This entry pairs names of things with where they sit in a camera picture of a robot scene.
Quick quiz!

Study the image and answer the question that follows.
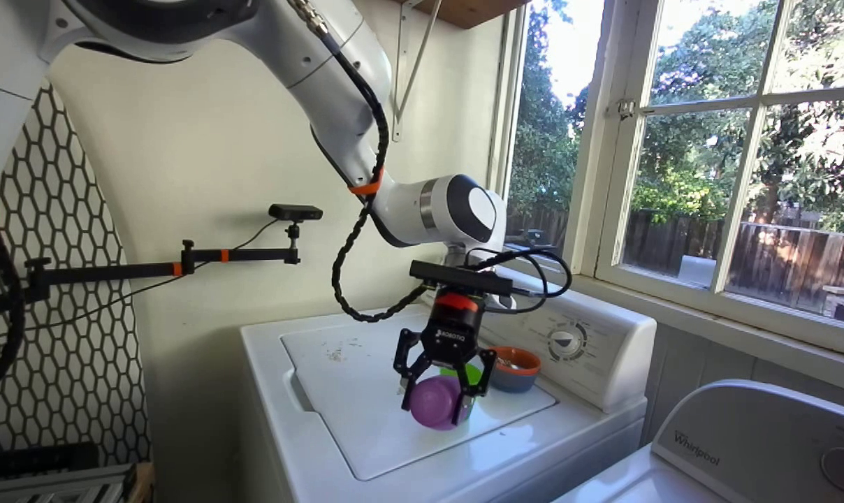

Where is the white window frame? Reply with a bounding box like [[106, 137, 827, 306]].
[[482, 0, 844, 362]]

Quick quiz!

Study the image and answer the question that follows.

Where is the black long flat object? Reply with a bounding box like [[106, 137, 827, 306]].
[[0, 443, 104, 483]]

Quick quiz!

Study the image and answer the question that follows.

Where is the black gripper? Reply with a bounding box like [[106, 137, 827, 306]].
[[391, 288, 501, 415]]

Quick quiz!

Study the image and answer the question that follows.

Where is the wooden shelf board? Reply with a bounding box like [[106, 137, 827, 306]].
[[412, 0, 532, 30]]

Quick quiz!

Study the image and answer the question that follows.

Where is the white washer control knob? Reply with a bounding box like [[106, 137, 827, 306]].
[[545, 322, 594, 364]]

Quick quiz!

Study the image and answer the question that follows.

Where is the black exterior camera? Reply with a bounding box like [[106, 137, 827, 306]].
[[267, 202, 327, 227]]

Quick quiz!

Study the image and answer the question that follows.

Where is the black cable chain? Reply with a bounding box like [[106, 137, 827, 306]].
[[329, 54, 433, 325]]

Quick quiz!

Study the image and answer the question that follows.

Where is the green plastic cup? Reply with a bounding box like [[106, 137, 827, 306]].
[[438, 362, 486, 399]]

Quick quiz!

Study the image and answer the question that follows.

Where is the white metal shelf bracket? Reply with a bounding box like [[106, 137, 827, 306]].
[[388, 0, 444, 146]]

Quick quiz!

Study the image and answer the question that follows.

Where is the white Amana washing machine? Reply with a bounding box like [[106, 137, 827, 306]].
[[239, 269, 661, 503]]

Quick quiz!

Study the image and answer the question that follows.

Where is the white slatted rack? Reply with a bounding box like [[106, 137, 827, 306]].
[[0, 464, 137, 503]]

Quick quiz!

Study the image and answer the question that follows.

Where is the hexagon patterned ironing board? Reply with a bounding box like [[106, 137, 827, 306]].
[[0, 82, 153, 469]]

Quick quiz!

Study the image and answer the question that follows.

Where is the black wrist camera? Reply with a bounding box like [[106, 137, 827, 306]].
[[409, 258, 517, 300]]

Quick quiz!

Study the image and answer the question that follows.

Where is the brown wooden garden fence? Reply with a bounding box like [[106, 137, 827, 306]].
[[627, 206, 844, 329]]

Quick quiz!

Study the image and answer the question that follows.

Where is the black curved hose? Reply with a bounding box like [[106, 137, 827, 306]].
[[0, 233, 29, 410]]

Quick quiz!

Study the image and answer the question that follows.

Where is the orange bowl with blue base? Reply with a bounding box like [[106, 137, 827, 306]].
[[490, 345, 545, 394]]

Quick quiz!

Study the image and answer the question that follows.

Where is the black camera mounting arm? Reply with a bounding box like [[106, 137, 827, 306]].
[[25, 220, 304, 301]]

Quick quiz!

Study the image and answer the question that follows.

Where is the purple plastic cup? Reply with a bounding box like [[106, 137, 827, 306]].
[[405, 374, 471, 431]]

